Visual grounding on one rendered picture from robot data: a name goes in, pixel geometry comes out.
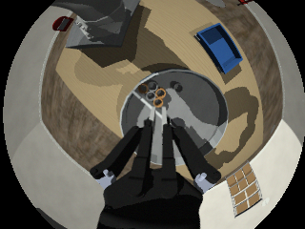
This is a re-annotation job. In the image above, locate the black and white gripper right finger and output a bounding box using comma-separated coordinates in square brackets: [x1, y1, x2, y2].
[160, 107, 221, 199]

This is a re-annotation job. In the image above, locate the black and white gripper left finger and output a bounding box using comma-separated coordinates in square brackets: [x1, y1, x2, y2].
[90, 107, 156, 198]

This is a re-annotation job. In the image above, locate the blue shallow tray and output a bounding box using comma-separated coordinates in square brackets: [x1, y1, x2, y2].
[194, 23, 243, 74]

